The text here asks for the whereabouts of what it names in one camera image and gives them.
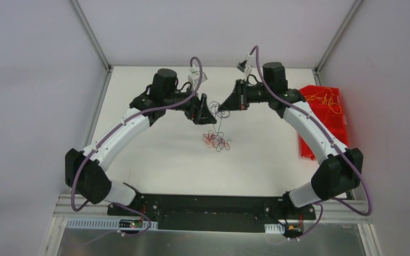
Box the yellow cable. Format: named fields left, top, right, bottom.
left=305, top=87, right=343, bottom=124

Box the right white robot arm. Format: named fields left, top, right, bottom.
left=219, top=62, right=363, bottom=219

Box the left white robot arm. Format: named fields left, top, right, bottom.
left=65, top=67, right=217, bottom=216

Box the red plastic bin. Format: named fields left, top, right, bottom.
left=299, top=85, right=350, bottom=146

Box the left controller board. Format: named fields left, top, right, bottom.
left=119, top=219, right=144, bottom=230

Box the controller board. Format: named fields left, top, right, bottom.
left=283, top=226, right=303, bottom=238
left=119, top=219, right=144, bottom=230

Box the right controller board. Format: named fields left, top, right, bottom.
left=283, top=226, right=303, bottom=238

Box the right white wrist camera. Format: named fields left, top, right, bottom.
left=236, top=53, right=255, bottom=78

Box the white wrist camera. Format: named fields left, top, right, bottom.
left=188, top=71, right=208, bottom=85
left=236, top=53, right=255, bottom=78

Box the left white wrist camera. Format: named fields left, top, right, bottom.
left=188, top=71, right=208, bottom=85

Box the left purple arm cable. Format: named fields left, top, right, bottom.
left=70, top=57, right=203, bottom=238

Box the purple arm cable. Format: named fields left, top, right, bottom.
left=70, top=57, right=203, bottom=238
left=254, top=45, right=373, bottom=242

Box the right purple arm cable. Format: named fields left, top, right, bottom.
left=254, top=45, right=373, bottom=242

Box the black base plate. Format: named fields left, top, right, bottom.
left=106, top=193, right=317, bottom=234

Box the aluminium frame rail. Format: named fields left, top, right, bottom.
left=53, top=194, right=373, bottom=224

